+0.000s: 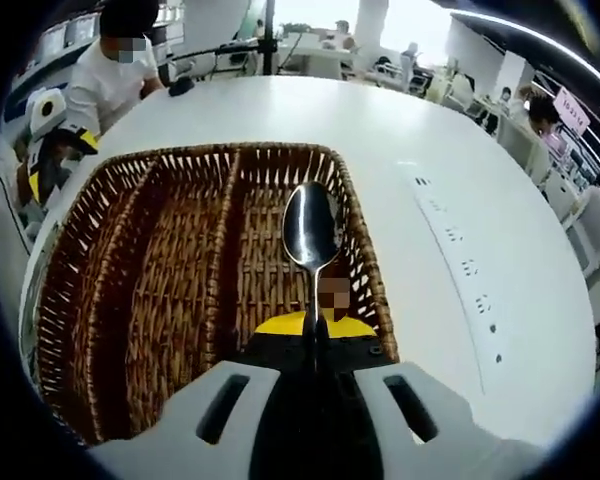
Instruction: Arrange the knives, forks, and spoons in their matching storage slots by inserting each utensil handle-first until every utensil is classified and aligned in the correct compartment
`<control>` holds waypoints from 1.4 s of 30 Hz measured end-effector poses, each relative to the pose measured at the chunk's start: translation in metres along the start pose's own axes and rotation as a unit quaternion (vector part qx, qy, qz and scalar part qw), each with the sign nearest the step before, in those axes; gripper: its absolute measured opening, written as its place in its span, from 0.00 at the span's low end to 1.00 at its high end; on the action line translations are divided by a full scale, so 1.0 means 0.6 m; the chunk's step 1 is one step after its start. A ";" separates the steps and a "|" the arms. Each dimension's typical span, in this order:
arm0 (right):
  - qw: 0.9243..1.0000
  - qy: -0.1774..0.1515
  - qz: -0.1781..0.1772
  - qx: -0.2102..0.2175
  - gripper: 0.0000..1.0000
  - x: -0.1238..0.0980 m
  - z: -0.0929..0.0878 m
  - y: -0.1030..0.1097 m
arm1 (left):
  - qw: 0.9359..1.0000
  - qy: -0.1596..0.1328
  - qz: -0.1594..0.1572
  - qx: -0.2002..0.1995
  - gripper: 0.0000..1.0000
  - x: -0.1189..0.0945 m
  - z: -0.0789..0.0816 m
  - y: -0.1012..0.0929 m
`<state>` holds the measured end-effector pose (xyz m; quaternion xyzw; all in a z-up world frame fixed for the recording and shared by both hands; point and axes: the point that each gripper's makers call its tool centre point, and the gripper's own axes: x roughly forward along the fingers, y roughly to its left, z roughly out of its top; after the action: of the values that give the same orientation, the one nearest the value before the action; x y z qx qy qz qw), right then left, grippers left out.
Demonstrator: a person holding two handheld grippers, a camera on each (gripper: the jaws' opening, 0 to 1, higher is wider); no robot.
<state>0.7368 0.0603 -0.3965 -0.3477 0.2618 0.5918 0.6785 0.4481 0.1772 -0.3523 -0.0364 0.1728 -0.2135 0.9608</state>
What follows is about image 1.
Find white storage bins shelf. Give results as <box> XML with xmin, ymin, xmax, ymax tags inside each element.
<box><xmin>42</xmin><ymin>13</ymin><xmax>102</xmax><ymax>52</ymax></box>

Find ceiling light strip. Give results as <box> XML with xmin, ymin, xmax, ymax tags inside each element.
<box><xmin>449</xmin><ymin>8</ymin><xmax>600</xmax><ymax>56</ymax></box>

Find person's left hand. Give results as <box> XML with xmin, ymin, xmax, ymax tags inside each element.
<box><xmin>47</xmin><ymin>143</ymin><xmax>76</xmax><ymax>177</ymax></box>

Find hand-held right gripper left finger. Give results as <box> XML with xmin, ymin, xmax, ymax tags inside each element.
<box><xmin>87</xmin><ymin>312</ymin><xmax>317</xmax><ymax>480</ymax></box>

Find brown wicker storage tray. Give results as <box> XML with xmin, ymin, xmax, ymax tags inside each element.
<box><xmin>34</xmin><ymin>142</ymin><xmax>401</xmax><ymax>449</ymax></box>

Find small black device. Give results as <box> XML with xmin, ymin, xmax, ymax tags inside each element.
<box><xmin>167</xmin><ymin>77</ymin><xmax>195</xmax><ymax>98</ymax></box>

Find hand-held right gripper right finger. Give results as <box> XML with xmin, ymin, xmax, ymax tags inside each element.
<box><xmin>315</xmin><ymin>319</ymin><xmax>541</xmax><ymax>480</ymax></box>

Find pink sign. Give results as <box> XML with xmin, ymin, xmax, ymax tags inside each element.
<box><xmin>554</xmin><ymin>89</ymin><xmax>592</xmax><ymax>132</ymax></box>

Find black screen stand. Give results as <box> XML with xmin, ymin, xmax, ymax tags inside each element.
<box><xmin>172</xmin><ymin>0</ymin><xmax>280</xmax><ymax>77</ymax></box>

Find silver metal spoon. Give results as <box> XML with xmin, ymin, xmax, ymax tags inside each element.
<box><xmin>282</xmin><ymin>180</ymin><xmax>342</xmax><ymax>374</ymax></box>

